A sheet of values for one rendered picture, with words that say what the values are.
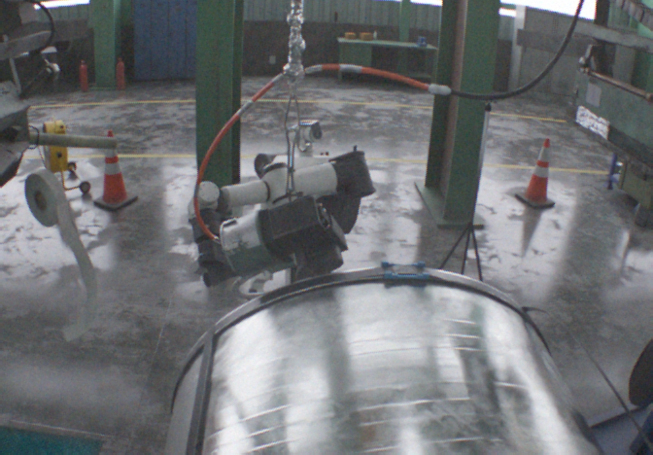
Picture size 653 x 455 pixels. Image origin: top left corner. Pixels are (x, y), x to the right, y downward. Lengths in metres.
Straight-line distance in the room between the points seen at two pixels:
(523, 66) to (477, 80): 7.12
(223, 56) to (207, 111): 0.47
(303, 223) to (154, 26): 9.71
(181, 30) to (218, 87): 6.51
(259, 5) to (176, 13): 1.82
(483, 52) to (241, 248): 3.41
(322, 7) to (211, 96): 7.10
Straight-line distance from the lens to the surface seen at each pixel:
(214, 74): 4.16
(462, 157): 4.52
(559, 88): 11.98
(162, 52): 10.76
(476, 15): 4.30
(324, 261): 1.27
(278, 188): 1.57
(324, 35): 10.87
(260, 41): 10.89
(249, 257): 1.23
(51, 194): 1.40
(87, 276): 1.55
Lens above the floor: 2.00
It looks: 25 degrees down
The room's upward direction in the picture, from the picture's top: 3 degrees clockwise
